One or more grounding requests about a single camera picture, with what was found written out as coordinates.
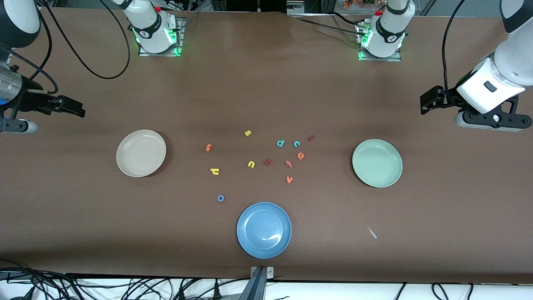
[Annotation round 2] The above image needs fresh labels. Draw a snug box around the light green plate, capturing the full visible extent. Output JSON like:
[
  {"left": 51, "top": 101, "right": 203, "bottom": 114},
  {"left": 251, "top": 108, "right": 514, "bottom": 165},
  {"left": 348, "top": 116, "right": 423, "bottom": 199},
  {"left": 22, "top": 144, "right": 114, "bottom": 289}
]
[{"left": 352, "top": 139, "right": 403, "bottom": 188}]

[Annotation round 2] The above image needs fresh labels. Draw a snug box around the beige brown plate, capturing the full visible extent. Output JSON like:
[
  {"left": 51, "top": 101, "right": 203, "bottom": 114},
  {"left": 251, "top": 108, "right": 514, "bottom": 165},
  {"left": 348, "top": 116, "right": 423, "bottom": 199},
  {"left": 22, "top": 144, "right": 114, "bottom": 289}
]
[{"left": 116, "top": 130, "right": 167, "bottom": 178}]

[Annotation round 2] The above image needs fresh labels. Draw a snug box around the orange decorative object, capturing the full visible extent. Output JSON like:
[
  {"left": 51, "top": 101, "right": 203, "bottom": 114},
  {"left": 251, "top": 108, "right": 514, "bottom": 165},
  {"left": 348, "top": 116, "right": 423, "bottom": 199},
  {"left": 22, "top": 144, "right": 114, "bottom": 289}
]
[{"left": 344, "top": 0, "right": 376, "bottom": 10}]

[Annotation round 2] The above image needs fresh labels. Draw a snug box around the brown table cover sheet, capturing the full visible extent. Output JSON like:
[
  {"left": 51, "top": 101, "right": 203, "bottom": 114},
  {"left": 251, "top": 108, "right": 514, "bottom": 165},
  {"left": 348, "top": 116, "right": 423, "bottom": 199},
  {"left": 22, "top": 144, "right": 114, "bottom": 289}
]
[{"left": 0, "top": 6, "right": 533, "bottom": 285}]

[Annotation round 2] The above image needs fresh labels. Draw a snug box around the blue plate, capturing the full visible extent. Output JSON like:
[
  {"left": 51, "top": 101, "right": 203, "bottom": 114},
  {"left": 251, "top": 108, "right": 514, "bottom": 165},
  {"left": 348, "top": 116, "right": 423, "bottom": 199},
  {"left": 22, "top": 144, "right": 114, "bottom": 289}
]
[{"left": 237, "top": 202, "right": 292, "bottom": 259}]

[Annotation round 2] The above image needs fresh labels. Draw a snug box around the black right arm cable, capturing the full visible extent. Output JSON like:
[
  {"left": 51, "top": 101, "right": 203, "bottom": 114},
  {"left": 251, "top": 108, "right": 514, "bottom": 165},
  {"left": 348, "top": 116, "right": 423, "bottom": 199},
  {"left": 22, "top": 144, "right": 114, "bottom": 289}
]
[{"left": 8, "top": 0, "right": 132, "bottom": 94}]

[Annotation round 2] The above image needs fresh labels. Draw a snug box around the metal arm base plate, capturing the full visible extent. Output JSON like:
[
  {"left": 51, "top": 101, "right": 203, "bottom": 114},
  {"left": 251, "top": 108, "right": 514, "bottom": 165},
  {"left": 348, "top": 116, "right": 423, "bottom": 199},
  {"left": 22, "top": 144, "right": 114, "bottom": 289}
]
[
  {"left": 139, "top": 17, "right": 184, "bottom": 57},
  {"left": 357, "top": 23, "right": 402, "bottom": 62}
]

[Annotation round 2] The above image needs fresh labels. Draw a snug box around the black base cable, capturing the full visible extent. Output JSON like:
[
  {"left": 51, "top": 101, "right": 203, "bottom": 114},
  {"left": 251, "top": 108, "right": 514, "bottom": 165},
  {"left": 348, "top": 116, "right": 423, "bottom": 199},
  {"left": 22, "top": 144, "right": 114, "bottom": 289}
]
[
  {"left": 331, "top": 12, "right": 367, "bottom": 26},
  {"left": 291, "top": 16, "right": 364, "bottom": 36}
]

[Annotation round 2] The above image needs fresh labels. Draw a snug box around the black cable tangle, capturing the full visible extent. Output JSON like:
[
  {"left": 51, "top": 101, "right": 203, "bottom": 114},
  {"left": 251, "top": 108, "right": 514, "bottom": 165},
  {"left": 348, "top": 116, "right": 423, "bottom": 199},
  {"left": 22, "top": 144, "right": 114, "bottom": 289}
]
[{"left": 0, "top": 258, "right": 250, "bottom": 300}]

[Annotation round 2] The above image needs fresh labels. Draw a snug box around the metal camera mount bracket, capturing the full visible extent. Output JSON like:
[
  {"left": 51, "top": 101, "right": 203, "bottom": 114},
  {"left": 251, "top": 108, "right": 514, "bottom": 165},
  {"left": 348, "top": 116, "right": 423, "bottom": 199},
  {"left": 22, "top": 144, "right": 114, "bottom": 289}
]
[{"left": 239, "top": 266, "right": 275, "bottom": 300}]

